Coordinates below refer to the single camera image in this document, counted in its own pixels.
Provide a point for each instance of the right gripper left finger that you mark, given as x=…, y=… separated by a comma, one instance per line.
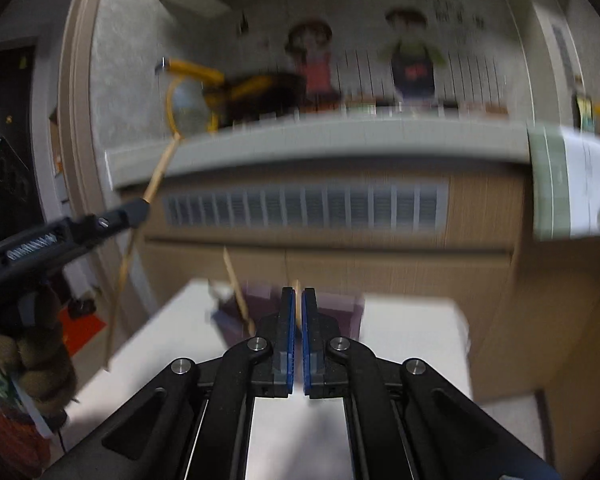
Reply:
x=273, y=375

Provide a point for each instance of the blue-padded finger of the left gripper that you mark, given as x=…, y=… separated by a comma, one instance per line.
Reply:
x=130, y=215

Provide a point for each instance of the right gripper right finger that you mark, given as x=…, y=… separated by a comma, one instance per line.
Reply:
x=323, y=376

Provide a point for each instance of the long wooden chopstick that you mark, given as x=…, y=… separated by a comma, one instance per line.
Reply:
x=243, y=309

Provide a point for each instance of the operator hand in brown glove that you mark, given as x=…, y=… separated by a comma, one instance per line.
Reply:
x=38, y=357

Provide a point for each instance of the yellow black tool on sill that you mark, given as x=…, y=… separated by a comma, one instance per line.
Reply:
x=239, y=99

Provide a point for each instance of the grey ventilation grille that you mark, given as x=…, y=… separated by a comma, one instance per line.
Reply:
x=411, y=206

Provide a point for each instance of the green-white paper calendar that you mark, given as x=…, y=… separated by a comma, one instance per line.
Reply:
x=566, y=182

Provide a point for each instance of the cartoon character wall poster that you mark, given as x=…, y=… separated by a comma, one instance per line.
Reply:
x=466, y=53

